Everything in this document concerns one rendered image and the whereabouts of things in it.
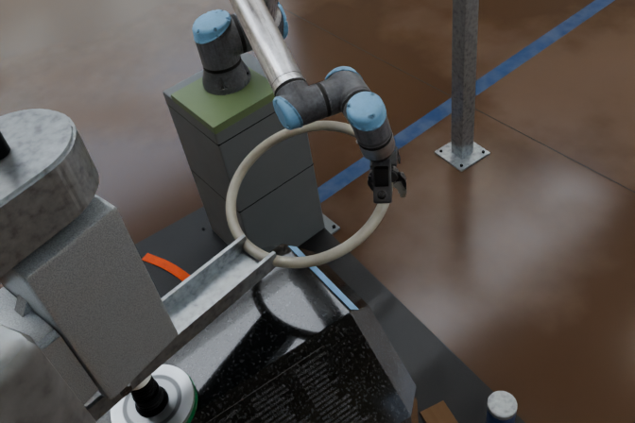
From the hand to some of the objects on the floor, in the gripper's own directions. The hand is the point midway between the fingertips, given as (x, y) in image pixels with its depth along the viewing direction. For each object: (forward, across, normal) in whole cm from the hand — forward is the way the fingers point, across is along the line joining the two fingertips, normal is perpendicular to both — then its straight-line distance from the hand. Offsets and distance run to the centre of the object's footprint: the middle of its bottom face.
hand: (391, 196), depth 187 cm
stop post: (+126, -7, -109) cm, 167 cm away
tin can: (+99, -23, +33) cm, 106 cm away
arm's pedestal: (+105, +83, -55) cm, 145 cm away
